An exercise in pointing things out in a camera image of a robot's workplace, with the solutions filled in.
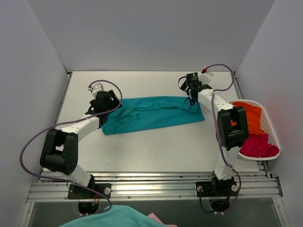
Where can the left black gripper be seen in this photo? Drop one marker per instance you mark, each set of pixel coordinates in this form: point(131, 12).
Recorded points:
point(113, 99)

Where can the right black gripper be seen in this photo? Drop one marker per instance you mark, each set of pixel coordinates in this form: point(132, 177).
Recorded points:
point(192, 95)

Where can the teal t-shirt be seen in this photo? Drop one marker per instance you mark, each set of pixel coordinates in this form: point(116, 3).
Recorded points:
point(148, 113)

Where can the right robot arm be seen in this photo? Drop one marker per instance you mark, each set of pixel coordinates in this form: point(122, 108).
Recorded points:
point(231, 125)

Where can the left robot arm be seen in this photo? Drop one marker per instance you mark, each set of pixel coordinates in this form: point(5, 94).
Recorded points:
point(61, 151)

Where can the orange t-shirt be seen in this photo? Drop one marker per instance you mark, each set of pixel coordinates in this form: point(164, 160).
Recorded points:
point(253, 114)

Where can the magenta t-shirt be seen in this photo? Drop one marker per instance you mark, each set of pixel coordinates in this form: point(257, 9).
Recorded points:
point(258, 147)

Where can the white plastic basket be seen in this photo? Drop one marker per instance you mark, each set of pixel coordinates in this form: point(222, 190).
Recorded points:
point(266, 127)

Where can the light green cloth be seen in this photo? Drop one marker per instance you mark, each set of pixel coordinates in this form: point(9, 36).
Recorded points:
point(117, 216)

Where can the pink cloth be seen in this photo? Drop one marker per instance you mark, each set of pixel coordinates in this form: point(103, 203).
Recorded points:
point(155, 218)

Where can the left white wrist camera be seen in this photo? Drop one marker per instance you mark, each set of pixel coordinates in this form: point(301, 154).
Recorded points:
point(95, 88)

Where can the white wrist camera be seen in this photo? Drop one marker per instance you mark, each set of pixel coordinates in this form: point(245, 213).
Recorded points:
point(206, 76)
point(95, 88)

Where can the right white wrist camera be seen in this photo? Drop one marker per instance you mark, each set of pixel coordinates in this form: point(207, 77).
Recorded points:
point(206, 76)

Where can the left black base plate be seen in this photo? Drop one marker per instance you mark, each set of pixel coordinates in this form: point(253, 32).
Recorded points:
point(79, 193)

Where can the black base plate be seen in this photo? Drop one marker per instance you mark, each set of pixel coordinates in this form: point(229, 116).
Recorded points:
point(79, 193)
point(216, 189)

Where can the aluminium rail frame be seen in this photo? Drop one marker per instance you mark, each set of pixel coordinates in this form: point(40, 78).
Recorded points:
point(157, 186)

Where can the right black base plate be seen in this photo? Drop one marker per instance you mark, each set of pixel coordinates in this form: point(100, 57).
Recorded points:
point(216, 189)

